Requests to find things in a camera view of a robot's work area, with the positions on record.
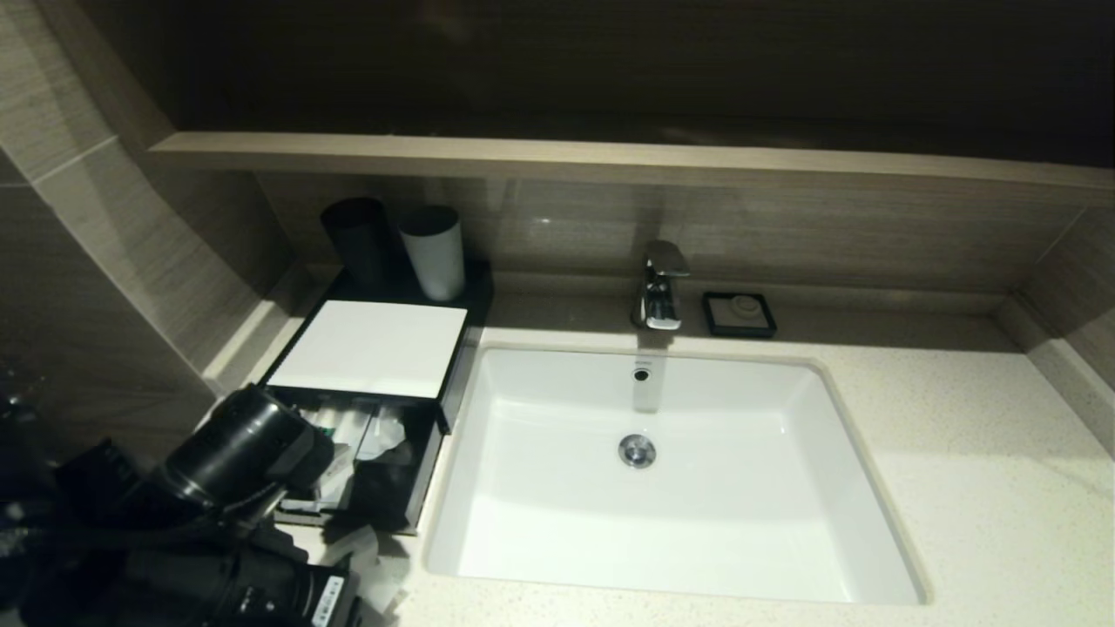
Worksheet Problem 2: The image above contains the black drawer with metal handle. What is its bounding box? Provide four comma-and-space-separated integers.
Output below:
266, 392, 445, 534

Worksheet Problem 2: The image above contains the clear plastic wrapper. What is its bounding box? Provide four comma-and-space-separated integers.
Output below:
355, 406, 412, 464

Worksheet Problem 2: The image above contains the black tumbler cup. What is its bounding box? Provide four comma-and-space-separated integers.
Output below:
320, 197, 400, 295

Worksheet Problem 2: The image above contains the black storage box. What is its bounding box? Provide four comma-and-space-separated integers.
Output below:
257, 253, 496, 436

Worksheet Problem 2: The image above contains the white long plain packet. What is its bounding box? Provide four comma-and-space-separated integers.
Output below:
331, 406, 371, 510

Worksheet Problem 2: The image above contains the white long packet green label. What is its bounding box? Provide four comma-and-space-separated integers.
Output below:
296, 404, 345, 515

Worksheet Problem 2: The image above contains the white square pad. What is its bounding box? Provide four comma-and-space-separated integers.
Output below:
268, 300, 470, 400

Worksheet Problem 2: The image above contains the white tumbler cup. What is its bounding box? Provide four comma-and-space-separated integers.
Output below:
399, 206, 467, 303

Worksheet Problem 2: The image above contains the white rectangular sink basin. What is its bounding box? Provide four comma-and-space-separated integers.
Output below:
424, 346, 929, 606

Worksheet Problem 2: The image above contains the chrome faucet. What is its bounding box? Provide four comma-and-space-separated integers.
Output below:
632, 240, 690, 332

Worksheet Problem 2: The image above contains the black square soap dish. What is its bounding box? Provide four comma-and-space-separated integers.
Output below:
701, 292, 777, 340

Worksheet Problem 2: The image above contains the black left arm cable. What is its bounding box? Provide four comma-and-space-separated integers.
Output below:
0, 483, 288, 545

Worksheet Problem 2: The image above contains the wooden wall ledge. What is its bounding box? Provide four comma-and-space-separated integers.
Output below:
148, 131, 1115, 194

